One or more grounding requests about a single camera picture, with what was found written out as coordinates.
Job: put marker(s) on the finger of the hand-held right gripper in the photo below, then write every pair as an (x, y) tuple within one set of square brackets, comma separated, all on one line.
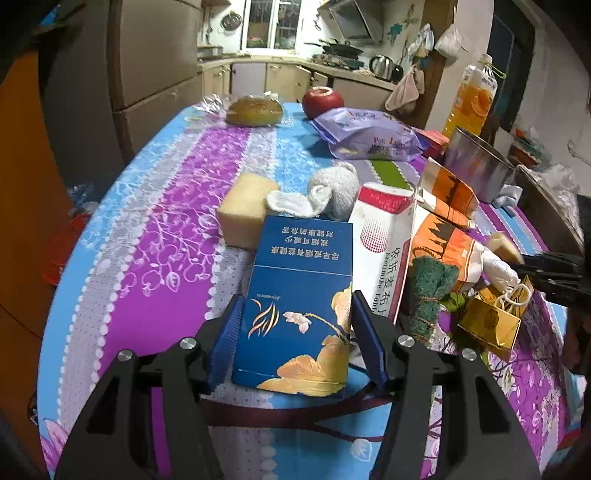
[(561, 288), (554, 265)]

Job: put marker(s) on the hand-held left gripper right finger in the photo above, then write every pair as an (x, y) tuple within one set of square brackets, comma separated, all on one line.
[(369, 341)]

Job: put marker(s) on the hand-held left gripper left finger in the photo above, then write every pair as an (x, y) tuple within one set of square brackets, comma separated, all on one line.
[(227, 341)]

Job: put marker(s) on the blue cigarette box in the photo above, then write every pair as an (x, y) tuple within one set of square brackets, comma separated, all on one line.
[(295, 295)]

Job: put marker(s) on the white red medicine box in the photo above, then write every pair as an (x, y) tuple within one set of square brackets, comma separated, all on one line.
[(381, 240)]

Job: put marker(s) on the orange white paper carton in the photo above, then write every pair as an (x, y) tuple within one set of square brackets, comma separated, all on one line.
[(450, 251), (450, 194)]

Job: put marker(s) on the person's right hand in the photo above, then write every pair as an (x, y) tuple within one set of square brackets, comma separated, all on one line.
[(579, 339)]

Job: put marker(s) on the white bed quilt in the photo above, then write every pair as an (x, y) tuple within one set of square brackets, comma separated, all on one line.
[(561, 177)]

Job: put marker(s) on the small tan sponge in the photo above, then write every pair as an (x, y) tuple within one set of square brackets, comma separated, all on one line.
[(504, 247)]

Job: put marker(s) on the white cloth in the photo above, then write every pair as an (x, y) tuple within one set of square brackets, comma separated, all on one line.
[(498, 272)]

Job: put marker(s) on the green knitted cloth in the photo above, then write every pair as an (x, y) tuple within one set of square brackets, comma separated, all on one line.
[(427, 295)]

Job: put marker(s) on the small gold gift bag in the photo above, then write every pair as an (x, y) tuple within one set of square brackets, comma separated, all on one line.
[(491, 323)]

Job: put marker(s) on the pale blue rag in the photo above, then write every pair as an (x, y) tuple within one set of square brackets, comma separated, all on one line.
[(506, 194)]

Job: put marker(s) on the red basin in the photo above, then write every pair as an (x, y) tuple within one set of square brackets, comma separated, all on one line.
[(528, 150)]

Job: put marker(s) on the steel pot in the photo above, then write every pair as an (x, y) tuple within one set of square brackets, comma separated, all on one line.
[(478, 168)]

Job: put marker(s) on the yellow sponge block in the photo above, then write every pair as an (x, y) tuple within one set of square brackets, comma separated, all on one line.
[(244, 210)]

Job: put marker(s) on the purple blue floral tablecloth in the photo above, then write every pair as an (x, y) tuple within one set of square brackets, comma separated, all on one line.
[(161, 221)]

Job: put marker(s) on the rolled white towel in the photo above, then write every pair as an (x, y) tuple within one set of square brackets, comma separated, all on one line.
[(334, 189)]

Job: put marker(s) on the orange juice bottle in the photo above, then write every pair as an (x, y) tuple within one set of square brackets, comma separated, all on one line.
[(473, 101)]

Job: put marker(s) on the dark interior window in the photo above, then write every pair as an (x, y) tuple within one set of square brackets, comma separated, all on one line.
[(510, 74)]

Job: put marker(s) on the small red box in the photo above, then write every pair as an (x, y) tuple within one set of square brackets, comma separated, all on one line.
[(434, 141)]

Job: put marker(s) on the red plastic bag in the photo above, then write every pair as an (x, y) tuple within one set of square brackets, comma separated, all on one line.
[(64, 249)]

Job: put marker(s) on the purple snack bag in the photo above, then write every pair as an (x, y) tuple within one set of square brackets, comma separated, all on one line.
[(374, 136)]

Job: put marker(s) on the hanging pink cloth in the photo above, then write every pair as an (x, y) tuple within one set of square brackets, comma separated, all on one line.
[(406, 90)]

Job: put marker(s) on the hanging white plastic bag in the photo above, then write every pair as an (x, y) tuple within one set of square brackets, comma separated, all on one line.
[(449, 39)]

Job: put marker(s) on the wooden door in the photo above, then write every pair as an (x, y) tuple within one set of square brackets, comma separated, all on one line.
[(27, 230)]

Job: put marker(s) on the bread in clear wrap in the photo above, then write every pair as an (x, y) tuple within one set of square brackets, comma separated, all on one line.
[(254, 110)]

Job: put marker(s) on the hanging blue plastic bag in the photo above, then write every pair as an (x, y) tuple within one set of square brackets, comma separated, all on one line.
[(421, 41)]

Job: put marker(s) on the red apple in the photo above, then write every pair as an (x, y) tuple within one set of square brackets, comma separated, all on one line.
[(322, 101)]

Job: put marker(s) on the steel kettle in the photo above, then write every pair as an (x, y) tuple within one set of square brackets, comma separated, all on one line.
[(383, 67)]

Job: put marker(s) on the kitchen base cabinets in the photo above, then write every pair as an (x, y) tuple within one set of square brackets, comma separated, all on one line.
[(281, 81)]

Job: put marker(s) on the refrigerator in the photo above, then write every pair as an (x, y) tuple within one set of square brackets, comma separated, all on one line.
[(154, 69)]

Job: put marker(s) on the black wok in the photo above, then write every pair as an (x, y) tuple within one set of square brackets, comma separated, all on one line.
[(337, 47)]

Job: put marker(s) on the range hood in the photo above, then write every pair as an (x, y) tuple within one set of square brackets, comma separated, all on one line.
[(351, 21)]

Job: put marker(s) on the hanging metal colander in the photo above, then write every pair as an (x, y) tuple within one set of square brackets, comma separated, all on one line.
[(231, 21)]

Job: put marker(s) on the kitchen window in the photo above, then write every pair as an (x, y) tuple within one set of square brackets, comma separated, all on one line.
[(272, 23)]

